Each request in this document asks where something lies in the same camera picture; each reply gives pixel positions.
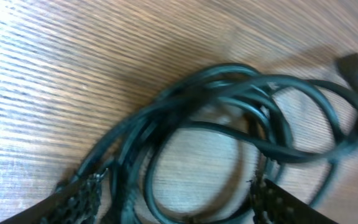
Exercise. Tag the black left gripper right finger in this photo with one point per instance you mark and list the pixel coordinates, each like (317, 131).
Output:
(273, 205)

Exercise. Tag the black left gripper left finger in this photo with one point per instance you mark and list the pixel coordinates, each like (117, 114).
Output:
(76, 203)

